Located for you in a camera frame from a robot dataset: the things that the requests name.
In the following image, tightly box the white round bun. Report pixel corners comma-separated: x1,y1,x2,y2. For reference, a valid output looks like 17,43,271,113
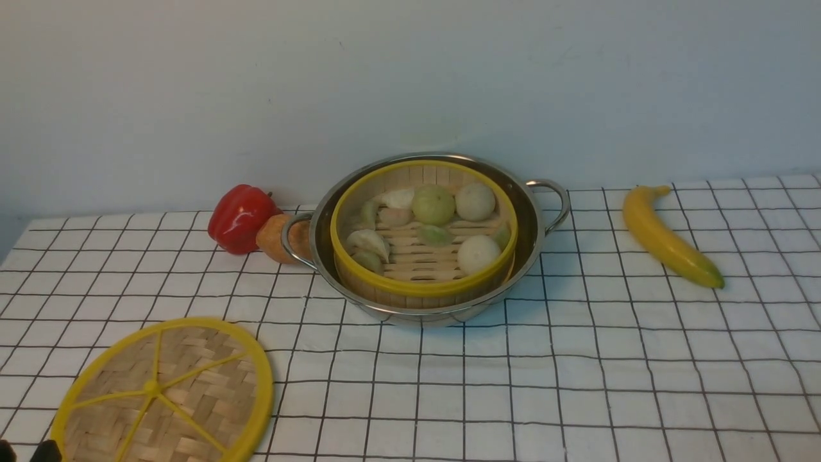
457,235,501,275
455,182,496,222

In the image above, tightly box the woven steamer lid yellow rim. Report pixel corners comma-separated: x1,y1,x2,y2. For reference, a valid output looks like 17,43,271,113
49,318,275,461

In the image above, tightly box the stainless steel pot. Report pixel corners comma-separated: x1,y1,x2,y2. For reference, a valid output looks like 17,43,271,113
281,151,570,327

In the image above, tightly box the red bell pepper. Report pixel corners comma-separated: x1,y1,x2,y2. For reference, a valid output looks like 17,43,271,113
207,184,284,255

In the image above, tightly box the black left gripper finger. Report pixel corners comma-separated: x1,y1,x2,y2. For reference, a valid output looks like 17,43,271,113
30,440,63,462
0,440,17,462

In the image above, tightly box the green round bun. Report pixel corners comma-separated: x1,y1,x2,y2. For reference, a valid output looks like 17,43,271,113
411,184,455,226

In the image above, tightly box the bamboo steamer with yellow rim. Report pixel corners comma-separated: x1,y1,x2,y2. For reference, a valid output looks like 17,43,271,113
329,160,519,309

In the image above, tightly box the white round bun rear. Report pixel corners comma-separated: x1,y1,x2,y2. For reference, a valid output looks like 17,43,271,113
455,182,496,222

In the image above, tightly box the white checkered tablecloth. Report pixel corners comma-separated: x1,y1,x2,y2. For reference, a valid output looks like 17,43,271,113
1,175,820,461

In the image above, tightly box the pale green dumpling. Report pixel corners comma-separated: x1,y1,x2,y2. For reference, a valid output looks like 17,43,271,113
416,225,455,248

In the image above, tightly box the brown potato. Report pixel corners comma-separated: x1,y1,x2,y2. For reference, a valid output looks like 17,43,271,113
256,213,312,265

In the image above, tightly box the pink white dumpling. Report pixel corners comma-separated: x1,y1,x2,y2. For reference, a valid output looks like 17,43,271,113
378,207,414,228

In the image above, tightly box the yellow banana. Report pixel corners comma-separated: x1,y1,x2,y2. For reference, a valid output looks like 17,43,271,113
622,186,725,289

